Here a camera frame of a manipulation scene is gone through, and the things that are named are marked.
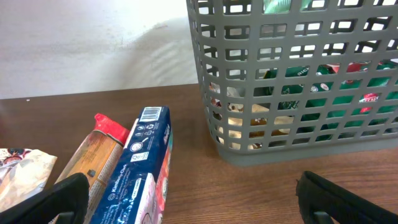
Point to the blue tissue box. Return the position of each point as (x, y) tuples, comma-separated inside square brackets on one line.
[(137, 189)]

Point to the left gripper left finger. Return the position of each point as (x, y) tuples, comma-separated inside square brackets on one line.
[(67, 201)]

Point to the mint green snack packet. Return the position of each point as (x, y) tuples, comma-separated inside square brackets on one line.
[(277, 6)]

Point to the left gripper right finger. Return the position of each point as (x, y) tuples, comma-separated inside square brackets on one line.
[(322, 201)]

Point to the orange spaghetti packet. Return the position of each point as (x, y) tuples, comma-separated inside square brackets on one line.
[(96, 158)]

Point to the grey plastic shopping basket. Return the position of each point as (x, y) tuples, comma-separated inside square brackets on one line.
[(234, 43)]

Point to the green coffee sachet bag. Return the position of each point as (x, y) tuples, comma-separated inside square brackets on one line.
[(334, 103)]

